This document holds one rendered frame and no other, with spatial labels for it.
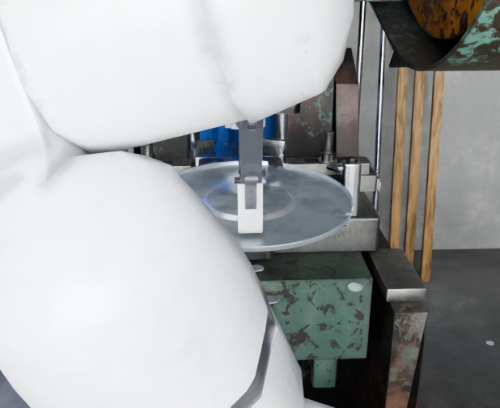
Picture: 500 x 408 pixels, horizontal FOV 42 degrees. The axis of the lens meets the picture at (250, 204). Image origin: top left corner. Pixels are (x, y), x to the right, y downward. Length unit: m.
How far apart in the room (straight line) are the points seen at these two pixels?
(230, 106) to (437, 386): 1.70
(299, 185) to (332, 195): 0.06
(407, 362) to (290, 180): 0.32
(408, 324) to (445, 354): 1.04
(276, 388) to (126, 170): 0.13
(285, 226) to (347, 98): 0.62
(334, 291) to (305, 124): 0.44
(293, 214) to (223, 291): 0.63
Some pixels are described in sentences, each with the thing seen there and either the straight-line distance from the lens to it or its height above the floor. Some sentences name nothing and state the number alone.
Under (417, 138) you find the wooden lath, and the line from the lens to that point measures 2.25.
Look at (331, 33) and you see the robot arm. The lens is 0.22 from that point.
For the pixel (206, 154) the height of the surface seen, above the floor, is 0.78.
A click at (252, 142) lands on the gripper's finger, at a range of 0.72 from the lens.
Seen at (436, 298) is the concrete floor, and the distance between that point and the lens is 2.30.
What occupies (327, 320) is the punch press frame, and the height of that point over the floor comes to 0.57.
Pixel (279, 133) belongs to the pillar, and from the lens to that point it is 1.20.
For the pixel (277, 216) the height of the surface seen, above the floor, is 0.78.
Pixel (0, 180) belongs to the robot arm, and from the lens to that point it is 0.24.
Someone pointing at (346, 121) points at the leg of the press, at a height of 0.76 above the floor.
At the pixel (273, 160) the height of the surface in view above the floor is 0.78.
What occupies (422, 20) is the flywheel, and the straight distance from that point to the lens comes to 1.23.
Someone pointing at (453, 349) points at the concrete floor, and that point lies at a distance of 2.05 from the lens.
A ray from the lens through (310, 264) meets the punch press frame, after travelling 1.03.
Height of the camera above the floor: 1.12
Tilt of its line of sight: 22 degrees down
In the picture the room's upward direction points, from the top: straight up
